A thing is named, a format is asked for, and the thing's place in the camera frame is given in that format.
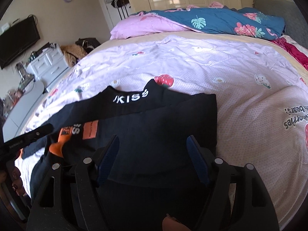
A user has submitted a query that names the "grey quilted headboard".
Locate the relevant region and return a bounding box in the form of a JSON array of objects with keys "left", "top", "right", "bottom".
[{"left": 253, "top": 0, "right": 307, "bottom": 49}]

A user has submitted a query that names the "white drawer chest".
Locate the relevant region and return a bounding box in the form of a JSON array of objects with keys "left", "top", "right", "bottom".
[{"left": 26, "top": 43, "right": 69, "bottom": 92}]

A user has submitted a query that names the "black bag on floor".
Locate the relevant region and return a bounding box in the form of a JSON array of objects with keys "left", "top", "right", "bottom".
[{"left": 75, "top": 38, "right": 101, "bottom": 54}]

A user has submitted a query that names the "lilac strawberry print blanket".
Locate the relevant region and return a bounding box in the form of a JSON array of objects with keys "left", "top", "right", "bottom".
[{"left": 23, "top": 35, "right": 307, "bottom": 229}]

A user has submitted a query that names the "tan fuzzy garment pile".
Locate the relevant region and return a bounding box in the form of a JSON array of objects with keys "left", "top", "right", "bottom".
[{"left": 60, "top": 44, "right": 87, "bottom": 67}]

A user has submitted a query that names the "red floral pillow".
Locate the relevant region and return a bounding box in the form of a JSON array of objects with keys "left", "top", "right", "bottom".
[{"left": 271, "top": 35, "right": 308, "bottom": 70}]

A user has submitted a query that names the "black wall television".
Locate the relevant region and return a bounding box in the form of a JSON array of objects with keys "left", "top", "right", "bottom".
[{"left": 0, "top": 15, "right": 40, "bottom": 69}]

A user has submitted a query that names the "black long-sleeve kiss shirt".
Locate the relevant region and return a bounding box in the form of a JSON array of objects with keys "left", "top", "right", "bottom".
[{"left": 20, "top": 78, "right": 218, "bottom": 231}]

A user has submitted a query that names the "person's left hand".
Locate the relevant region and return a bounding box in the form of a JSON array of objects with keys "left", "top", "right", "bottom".
[{"left": 1, "top": 161, "right": 26, "bottom": 196}]

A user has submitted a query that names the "pink and blue floral quilt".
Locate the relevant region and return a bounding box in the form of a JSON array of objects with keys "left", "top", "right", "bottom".
[{"left": 111, "top": 6, "right": 285, "bottom": 40}]

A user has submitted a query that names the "beige bed sheet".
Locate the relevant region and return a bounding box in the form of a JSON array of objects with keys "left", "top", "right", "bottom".
[{"left": 23, "top": 31, "right": 308, "bottom": 102}]

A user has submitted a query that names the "grey white desk surface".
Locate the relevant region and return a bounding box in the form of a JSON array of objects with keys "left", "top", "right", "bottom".
[{"left": 3, "top": 80, "right": 45, "bottom": 142}]

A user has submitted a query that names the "person's right hand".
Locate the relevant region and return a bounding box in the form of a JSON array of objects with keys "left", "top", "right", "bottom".
[{"left": 162, "top": 216, "right": 190, "bottom": 231}]

